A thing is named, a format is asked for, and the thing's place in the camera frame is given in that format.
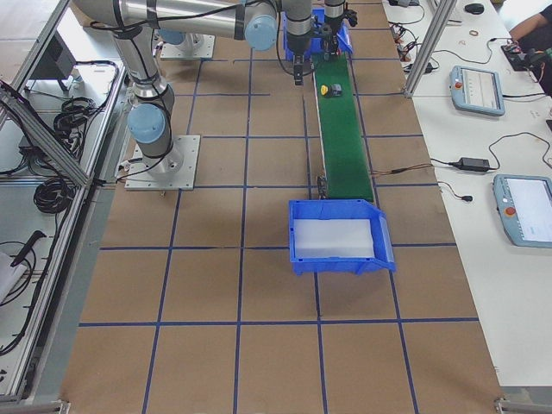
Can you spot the blue bin with foam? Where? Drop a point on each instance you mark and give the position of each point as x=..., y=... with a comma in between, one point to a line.
x=338, y=235

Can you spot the blue bin with buttons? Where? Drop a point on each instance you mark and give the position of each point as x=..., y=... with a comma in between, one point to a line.
x=316, y=43

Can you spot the black power adapter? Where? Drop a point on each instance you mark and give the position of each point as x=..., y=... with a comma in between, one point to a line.
x=473, y=164

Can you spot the far teach pendant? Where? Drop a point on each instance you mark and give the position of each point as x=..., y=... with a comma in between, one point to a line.
x=477, y=91

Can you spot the near teach pendant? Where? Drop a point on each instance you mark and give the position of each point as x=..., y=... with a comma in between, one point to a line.
x=524, y=207

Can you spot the robot arm near source bin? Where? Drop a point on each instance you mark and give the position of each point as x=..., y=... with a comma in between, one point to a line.
x=132, y=25

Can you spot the green conveyor belt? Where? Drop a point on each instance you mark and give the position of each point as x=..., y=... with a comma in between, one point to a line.
x=345, y=169

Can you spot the teach pendant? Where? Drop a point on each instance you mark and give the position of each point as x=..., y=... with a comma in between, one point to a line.
x=524, y=207
x=477, y=91

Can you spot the black gripper empty-bin side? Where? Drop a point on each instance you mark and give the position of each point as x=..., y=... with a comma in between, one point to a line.
x=333, y=28

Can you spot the robot arm near empty bin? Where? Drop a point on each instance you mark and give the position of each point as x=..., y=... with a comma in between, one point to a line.
x=335, y=12

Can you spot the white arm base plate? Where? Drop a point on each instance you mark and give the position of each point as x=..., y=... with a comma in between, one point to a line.
x=176, y=171

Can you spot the black gripper source side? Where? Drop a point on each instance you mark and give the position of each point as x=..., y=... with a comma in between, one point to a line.
x=297, y=44

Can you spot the aluminium frame post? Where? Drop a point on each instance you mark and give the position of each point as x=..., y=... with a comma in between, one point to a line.
x=430, y=40

